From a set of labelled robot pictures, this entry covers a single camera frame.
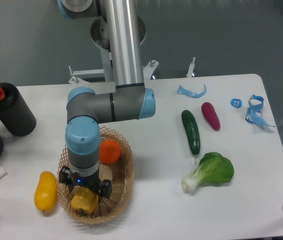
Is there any small blue tape roll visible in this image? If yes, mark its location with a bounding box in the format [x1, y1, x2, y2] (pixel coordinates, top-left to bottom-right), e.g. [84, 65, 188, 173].
[230, 98, 243, 109]

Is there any yellow bell pepper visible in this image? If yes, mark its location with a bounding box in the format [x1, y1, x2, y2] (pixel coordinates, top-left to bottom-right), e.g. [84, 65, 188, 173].
[71, 187, 99, 215]

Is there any green cucumber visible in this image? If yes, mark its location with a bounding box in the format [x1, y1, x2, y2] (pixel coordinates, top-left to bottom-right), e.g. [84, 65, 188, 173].
[181, 109, 201, 165]

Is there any blue tangled tape strip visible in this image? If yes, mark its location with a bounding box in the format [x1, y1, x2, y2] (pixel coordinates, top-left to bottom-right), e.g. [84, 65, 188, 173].
[245, 94, 275, 128]

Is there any yellow mango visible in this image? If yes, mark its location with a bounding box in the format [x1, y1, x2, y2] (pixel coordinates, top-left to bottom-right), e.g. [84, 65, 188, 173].
[34, 171, 58, 213]

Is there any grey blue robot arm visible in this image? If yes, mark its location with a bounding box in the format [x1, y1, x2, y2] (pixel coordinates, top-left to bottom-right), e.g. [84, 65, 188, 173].
[59, 0, 156, 199]

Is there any green bok choy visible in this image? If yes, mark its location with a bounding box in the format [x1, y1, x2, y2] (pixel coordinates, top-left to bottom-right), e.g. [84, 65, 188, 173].
[181, 152, 235, 193]

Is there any woven wicker basket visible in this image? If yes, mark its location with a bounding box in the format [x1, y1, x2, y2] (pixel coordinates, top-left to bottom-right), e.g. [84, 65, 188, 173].
[57, 126, 134, 225]

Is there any purple sweet potato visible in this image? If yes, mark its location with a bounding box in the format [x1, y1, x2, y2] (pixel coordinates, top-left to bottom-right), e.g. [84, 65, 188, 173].
[201, 102, 221, 131]

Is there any blue curved tape strip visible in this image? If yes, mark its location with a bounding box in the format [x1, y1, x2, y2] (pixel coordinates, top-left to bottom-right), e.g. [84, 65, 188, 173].
[176, 84, 207, 99]

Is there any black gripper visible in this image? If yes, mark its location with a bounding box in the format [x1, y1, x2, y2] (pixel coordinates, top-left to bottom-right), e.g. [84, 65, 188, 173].
[58, 165, 112, 203]

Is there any white steamed bun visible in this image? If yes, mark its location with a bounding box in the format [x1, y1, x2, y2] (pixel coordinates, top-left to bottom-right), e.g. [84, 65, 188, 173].
[99, 164, 113, 181]

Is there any black cylindrical vase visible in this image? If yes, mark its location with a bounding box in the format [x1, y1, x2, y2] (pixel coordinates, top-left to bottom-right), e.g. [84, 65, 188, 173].
[0, 82, 37, 137]

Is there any orange fruit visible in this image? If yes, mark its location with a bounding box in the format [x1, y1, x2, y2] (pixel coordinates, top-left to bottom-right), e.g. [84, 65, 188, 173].
[99, 140, 122, 164]

